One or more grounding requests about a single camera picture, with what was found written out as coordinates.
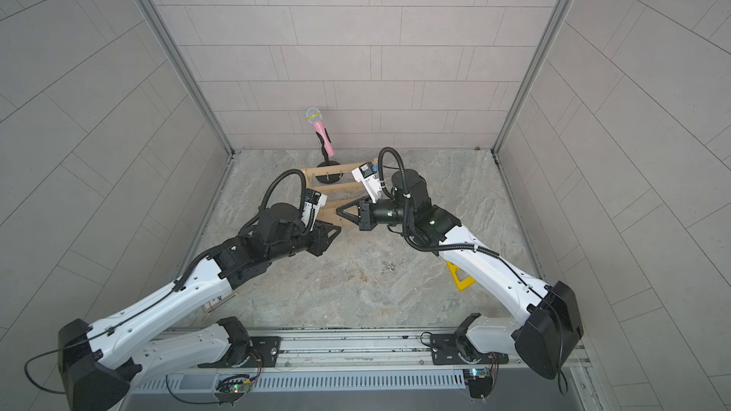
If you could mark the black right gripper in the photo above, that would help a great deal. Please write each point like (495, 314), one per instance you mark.
(366, 220)

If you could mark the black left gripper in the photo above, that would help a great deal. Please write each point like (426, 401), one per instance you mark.
(320, 234)

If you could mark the wooden jewelry display stand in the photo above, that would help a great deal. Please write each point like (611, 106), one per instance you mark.
(338, 184)

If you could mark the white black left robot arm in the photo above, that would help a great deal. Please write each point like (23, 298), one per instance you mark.
(99, 363)

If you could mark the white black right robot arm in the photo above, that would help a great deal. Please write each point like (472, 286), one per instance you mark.
(547, 323)

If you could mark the pink toy microphone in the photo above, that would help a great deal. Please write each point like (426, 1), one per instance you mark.
(315, 118)

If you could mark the small printed card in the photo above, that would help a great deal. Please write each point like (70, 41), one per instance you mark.
(214, 303)

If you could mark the yellow plastic triangle piece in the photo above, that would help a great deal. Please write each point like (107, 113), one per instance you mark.
(461, 279)

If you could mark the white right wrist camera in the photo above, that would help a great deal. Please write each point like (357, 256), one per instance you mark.
(368, 175)

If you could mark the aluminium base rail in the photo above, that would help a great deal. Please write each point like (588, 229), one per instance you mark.
(349, 360)

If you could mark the aluminium corner frame post left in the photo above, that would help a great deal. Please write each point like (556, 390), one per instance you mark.
(180, 66)

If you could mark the aluminium corner frame post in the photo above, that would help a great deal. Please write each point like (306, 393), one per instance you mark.
(548, 37)
(180, 66)

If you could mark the aluminium corner frame post right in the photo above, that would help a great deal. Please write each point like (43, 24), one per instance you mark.
(548, 37)

